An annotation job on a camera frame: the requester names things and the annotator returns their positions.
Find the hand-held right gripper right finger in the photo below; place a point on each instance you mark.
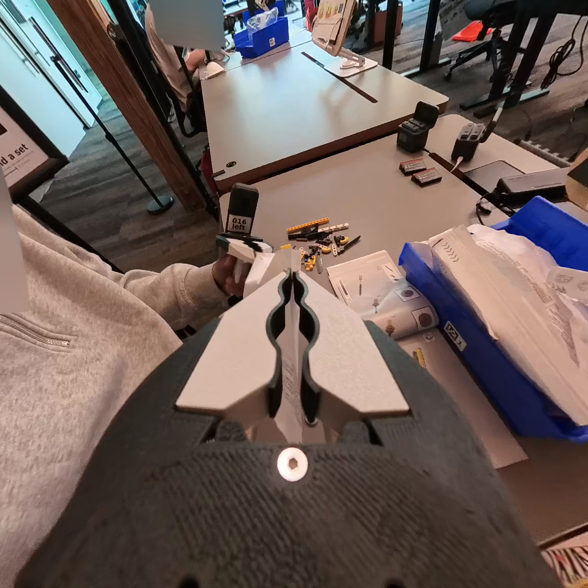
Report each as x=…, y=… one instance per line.
x=353, y=367

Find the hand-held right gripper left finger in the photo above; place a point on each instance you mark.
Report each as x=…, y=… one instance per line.
x=229, y=367

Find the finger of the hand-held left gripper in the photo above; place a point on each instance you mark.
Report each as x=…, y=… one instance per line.
x=258, y=251

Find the large printed paper lego bag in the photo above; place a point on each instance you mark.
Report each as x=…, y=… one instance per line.
x=290, y=330

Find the blue storage bin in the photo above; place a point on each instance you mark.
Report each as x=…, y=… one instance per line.
x=266, y=41
x=459, y=367

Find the heap of white paper bags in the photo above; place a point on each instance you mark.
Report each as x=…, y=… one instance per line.
x=514, y=294

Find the person's left forearm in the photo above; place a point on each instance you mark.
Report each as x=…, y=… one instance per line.
x=174, y=294

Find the long yellow lego beam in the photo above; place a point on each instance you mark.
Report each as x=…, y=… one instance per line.
x=307, y=224

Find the pile of small lego pieces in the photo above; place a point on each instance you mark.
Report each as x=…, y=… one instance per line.
x=317, y=250

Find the lego instruction booklet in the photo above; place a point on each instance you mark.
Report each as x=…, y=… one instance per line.
x=381, y=294

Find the long white lego beam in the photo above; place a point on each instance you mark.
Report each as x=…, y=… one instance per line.
x=334, y=227

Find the person's left hand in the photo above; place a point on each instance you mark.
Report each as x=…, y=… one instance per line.
x=224, y=275

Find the wooden pillar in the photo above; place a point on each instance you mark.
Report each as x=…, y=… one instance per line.
x=138, y=105

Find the black battery charger case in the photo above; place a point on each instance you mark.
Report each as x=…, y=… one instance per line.
x=413, y=135

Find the framed sign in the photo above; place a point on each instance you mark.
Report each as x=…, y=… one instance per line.
x=27, y=156

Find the small black battery charger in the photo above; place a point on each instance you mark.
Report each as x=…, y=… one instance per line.
x=466, y=142

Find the black power adapter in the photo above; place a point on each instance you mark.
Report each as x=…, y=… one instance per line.
x=528, y=183

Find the grey power strip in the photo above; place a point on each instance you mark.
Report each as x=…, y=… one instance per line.
x=546, y=154

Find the zebra striped sticker sheet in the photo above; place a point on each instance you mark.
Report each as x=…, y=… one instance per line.
x=569, y=567

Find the black stanchion post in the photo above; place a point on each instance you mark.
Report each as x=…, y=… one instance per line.
x=160, y=204

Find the black camera battery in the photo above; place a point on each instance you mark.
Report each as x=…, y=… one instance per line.
x=412, y=166
x=427, y=176

